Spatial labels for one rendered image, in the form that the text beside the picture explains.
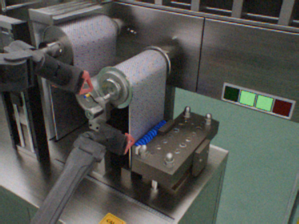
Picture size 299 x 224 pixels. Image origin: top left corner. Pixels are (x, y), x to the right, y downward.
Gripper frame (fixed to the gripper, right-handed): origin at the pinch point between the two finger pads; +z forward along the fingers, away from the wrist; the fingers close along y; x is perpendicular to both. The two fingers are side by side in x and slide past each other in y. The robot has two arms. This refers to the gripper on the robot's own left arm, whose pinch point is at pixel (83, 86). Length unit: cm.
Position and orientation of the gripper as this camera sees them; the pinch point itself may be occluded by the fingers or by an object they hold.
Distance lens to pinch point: 98.0
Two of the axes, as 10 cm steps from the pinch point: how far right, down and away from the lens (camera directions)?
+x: 3.5, -9.3, 0.8
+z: 4.0, 2.3, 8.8
